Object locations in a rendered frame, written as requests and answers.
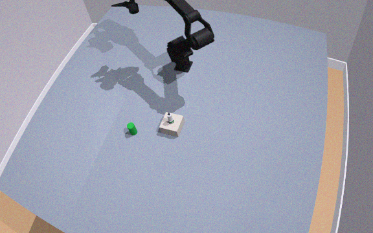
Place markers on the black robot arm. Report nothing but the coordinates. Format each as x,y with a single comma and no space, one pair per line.
180,48

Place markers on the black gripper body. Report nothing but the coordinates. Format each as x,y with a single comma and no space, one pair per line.
133,7

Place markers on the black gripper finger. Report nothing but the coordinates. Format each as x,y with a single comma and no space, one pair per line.
124,4

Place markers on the green cylinder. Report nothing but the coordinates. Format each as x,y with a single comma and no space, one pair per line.
132,128

